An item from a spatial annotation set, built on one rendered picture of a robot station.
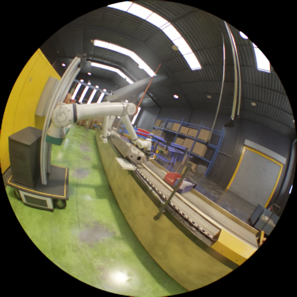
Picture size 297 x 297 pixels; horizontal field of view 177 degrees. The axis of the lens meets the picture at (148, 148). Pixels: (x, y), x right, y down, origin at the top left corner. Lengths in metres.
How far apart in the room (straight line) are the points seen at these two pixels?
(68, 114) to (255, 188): 11.93
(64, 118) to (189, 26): 9.05
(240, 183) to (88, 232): 11.13
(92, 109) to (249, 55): 9.05
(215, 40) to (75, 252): 10.06
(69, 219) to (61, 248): 0.44
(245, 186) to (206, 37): 12.78
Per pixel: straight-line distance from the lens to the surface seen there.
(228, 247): 0.90
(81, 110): 0.75
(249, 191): 11.41
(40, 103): 2.32
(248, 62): 9.18
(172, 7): 8.97
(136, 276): 1.35
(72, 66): 1.13
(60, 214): 1.52
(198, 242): 0.90
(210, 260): 1.00
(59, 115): 0.71
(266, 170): 11.87
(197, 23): 8.89
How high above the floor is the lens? 1.27
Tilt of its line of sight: 6 degrees down
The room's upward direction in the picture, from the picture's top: 24 degrees clockwise
